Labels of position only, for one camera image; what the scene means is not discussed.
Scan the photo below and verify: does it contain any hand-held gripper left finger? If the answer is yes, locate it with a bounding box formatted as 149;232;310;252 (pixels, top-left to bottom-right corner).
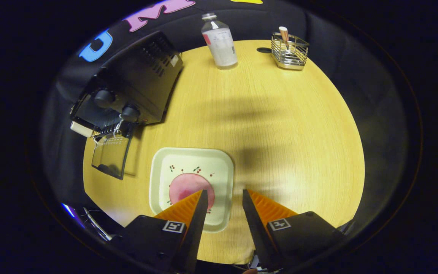
109;189;209;274

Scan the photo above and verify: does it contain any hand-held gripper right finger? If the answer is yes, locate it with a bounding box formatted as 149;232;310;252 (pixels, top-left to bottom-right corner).
242;189;346;272

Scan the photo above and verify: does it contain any pink round ham slice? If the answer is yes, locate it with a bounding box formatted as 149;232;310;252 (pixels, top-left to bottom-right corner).
168;173;216;210

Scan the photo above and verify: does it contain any cream square plate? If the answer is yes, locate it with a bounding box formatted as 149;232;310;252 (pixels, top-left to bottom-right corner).
149;147;234;233

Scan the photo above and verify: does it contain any black toaster oven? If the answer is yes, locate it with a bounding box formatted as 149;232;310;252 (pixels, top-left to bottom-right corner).
69;30;184;180

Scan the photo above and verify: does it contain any clear bottle with red label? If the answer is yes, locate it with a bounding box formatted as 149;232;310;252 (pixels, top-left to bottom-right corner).
201;13;239;70

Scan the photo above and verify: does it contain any silver wire basket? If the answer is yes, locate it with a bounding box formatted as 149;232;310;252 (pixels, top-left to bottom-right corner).
271;32;310;71

